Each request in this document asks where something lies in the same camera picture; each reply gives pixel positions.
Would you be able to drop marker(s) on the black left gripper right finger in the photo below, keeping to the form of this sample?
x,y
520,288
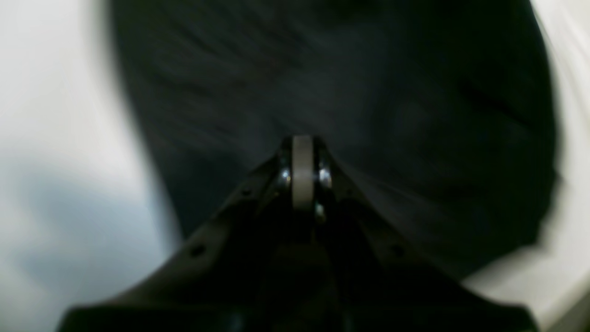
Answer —
x,y
384,284

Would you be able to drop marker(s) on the black t-shirt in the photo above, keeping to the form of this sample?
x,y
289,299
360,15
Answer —
x,y
440,110

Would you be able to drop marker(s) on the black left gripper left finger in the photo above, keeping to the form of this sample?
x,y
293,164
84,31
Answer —
x,y
210,284

